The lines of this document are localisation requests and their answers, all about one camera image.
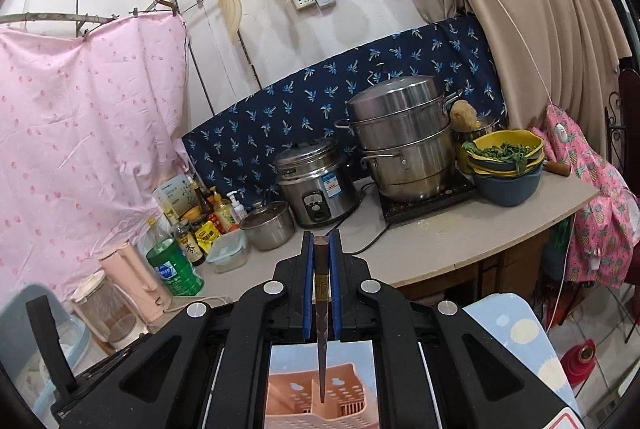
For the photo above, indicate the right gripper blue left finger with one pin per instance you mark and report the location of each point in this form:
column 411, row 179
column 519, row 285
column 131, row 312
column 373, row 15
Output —
column 308, row 254

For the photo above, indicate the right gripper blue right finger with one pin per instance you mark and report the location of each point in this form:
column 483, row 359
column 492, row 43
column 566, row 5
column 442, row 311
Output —
column 336, row 296

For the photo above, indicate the brown chopstick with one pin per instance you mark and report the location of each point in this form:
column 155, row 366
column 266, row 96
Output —
column 322, row 291

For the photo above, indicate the small steel lidded pot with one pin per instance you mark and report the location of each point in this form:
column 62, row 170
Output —
column 269, row 225

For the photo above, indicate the silver rice cooker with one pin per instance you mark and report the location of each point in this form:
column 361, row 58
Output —
column 314, row 179

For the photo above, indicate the white dish rack bin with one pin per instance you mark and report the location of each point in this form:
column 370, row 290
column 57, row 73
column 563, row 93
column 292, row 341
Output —
column 20, row 355

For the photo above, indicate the clear food container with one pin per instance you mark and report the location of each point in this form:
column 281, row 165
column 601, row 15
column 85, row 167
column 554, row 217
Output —
column 228, row 252

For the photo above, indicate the glass blender jar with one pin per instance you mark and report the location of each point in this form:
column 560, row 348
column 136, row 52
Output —
column 105, row 310

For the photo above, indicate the yellow seasoning packet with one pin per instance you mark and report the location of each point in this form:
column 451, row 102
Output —
column 206, row 235

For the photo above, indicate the navy floral cloth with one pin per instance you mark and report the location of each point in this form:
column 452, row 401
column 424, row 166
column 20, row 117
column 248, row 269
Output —
column 235, row 150

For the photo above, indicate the soy sauce bottle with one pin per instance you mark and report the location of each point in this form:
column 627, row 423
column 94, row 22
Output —
column 190, row 248

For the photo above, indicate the stacked steel steamer pot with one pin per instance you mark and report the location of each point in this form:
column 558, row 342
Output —
column 403, row 130

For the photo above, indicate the black induction cooker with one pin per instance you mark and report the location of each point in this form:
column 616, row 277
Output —
column 455, row 189

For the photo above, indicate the pink electric kettle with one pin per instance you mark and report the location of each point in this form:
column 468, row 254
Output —
column 127, row 270

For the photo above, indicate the green dish soap bottle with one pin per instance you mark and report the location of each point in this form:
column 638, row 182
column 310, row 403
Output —
column 170, row 264

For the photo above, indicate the white paper box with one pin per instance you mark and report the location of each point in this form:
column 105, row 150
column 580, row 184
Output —
column 175, row 197

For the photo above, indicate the pink perforated utensil holder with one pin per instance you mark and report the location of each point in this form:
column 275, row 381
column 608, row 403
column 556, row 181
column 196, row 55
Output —
column 294, row 400

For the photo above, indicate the blue and yellow stacked basins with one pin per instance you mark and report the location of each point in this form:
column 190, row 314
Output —
column 506, row 165

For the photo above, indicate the light blue planet tablecloth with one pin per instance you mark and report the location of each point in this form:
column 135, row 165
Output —
column 510, row 320

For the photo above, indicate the pink dotted curtain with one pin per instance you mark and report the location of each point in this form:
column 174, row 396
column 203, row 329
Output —
column 89, row 128

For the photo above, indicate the pink pineapple apron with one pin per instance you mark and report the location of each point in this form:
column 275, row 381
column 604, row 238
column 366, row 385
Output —
column 606, row 229

